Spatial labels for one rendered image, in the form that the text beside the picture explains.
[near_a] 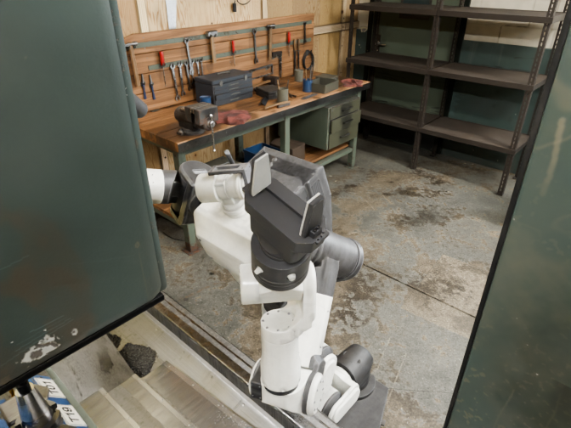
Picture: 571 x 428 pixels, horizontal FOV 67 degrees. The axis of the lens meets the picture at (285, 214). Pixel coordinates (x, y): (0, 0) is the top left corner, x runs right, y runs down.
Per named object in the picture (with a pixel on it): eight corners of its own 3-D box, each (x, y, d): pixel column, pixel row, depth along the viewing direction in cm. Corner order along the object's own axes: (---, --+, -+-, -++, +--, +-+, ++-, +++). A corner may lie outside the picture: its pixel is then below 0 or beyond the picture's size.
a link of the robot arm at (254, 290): (240, 286, 60) (242, 318, 70) (315, 280, 62) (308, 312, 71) (236, 220, 67) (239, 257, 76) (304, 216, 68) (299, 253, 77)
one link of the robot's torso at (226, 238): (277, 212, 141) (240, 126, 116) (365, 252, 121) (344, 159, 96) (215, 279, 129) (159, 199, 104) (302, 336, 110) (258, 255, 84)
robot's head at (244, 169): (224, 193, 100) (216, 163, 96) (259, 191, 97) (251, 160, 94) (214, 206, 95) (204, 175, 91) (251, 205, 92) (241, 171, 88)
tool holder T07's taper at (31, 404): (18, 417, 67) (3, 388, 64) (48, 400, 70) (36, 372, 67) (26, 436, 65) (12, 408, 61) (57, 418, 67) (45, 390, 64)
